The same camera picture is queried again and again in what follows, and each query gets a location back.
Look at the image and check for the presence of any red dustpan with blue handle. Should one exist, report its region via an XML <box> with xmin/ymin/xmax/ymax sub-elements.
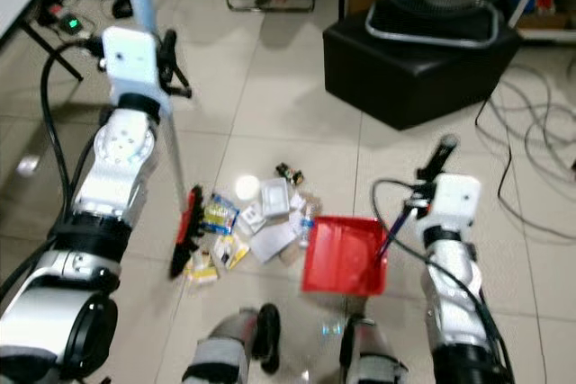
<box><xmin>302</xmin><ymin>135</ymin><xmax>460</xmax><ymax>297</ymax></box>

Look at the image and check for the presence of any grey power socket box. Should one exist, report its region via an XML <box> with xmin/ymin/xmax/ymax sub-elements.
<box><xmin>54</xmin><ymin>11</ymin><xmax>84</xmax><ymax>36</ymax></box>

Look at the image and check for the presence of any black square ottoman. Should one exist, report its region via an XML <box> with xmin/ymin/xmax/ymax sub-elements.
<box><xmin>322</xmin><ymin>15</ymin><xmax>521</xmax><ymax>130</ymax></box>

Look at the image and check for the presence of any brown cardboard scrap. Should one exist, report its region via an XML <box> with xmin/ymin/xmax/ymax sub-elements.
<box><xmin>281</xmin><ymin>242</ymin><xmax>307</xmax><ymax>266</ymax></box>

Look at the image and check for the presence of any white plastic tray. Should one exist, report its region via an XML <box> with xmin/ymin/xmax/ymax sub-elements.
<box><xmin>259</xmin><ymin>177</ymin><xmax>292</xmax><ymax>220</ymax></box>

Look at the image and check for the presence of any white paper sheet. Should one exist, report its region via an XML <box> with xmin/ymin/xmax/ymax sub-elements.
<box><xmin>250</xmin><ymin>222</ymin><xmax>302</xmax><ymax>263</ymax></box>

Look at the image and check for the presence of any robot right leg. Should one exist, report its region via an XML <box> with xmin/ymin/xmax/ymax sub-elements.
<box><xmin>342</xmin><ymin>315</ymin><xmax>410</xmax><ymax>384</ymax></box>

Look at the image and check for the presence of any robot leg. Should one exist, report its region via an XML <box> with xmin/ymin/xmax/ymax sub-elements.
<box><xmin>342</xmin><ymin>315</ymin><xmax>410</xmax><ymax>384</ymax></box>
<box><xmin>184</xmin><ymin>303</ymin><xmax>282</xmax><ymax>384</ymax></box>

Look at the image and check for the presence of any blue snack packet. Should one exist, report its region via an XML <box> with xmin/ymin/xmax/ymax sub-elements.
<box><xmin>203</xmin><ymin>192</ymin><xmax>240</xmax><ymax>237</ymax></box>

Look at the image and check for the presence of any small white box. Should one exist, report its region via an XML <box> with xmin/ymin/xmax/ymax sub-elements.
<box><xmin>238</xmin><ymin>204</ymin><xmax>266</xmax><ymax>234</ymax></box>

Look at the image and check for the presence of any white yellow paper packet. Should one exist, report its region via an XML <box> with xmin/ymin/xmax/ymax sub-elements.
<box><xmin>214</xmin><ymin>233</ymin><xmax>251</xmax><ymax>270</ymax></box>

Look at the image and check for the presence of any robot left leg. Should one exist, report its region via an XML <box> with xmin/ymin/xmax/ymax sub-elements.
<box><xmin>184</xmin><ymin>303</ymin><xmax>282</xmax><ymax>384</ymax></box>

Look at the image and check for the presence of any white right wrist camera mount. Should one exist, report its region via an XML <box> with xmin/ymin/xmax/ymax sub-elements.
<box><xmin>425</xmin><ymin>174</ymin><xmax>481</xmax><ymax>234</ymax></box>

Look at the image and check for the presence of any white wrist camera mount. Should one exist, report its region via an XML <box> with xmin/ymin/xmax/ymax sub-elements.
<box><xmin>425</xmin><ymin>174</ymin><xmax>481</xmax><ymax>234</ymax></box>
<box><xmin>102</xmin><ymin>27</ymin><xmax>170</xmax><ymax>115</ymax></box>

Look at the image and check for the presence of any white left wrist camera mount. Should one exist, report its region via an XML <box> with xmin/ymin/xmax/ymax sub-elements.
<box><xmin>102</xmin><ymin>27</ymin><xmax>170</xmax><ymax>115</ymax></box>

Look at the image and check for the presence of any coiled black cable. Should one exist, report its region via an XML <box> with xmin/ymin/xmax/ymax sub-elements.
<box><xmin>108</xmin><ymin>0</ymin><xmax>131</xmax><ymax>21</ymax></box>

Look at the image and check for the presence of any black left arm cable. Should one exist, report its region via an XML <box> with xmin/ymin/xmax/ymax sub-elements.
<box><xmin>40</xmin><ymin>35</ymin><xmax>109</xmax><ymax>214</ymax></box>

